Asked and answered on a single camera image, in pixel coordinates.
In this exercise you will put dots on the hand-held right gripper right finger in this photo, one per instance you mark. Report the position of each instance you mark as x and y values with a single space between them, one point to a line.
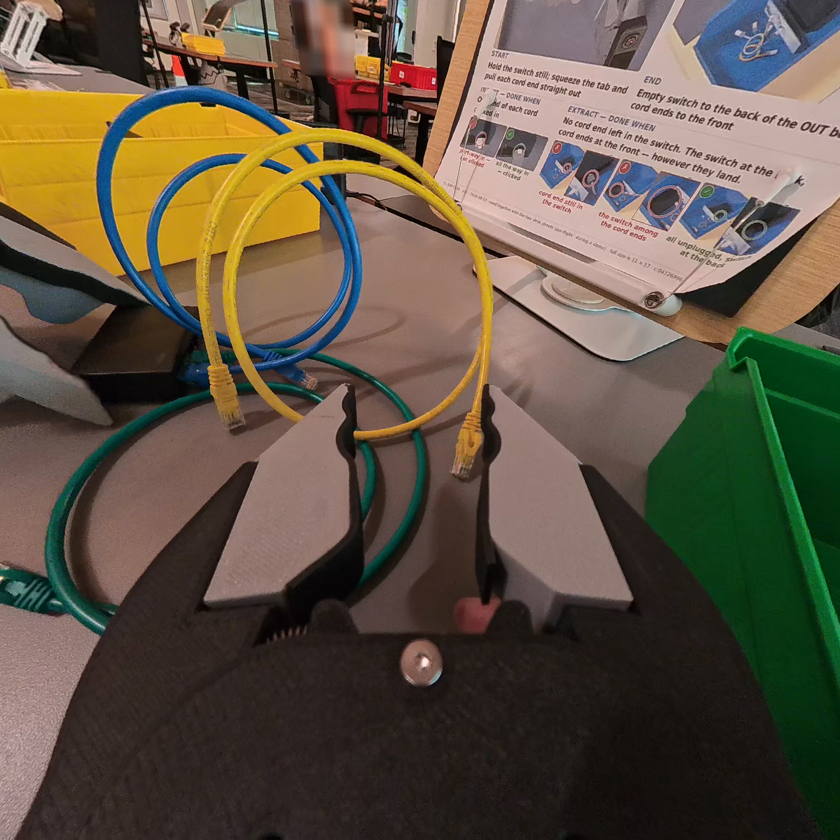
551 525

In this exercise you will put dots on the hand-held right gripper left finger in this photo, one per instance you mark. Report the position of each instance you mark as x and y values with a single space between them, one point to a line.
295 518

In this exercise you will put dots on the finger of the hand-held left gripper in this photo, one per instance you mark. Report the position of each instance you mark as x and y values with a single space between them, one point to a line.
33 377
39 262

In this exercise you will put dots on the yellow plastic bin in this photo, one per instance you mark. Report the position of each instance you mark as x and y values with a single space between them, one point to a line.
59 197

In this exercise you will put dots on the black network switch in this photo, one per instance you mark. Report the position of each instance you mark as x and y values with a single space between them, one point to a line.
131 354

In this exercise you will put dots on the green plastic bin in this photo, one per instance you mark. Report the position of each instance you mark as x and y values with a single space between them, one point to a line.
709 525

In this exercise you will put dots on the white stand base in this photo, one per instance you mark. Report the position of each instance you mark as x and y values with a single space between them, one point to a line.
610 334

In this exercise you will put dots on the small yellow bin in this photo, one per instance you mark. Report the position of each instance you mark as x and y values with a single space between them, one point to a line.
203 44

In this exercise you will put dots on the wooden poster board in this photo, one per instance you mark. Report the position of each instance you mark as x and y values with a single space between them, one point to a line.
810 282

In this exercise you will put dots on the red storage bin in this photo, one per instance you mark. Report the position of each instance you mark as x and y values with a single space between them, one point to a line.
413 75

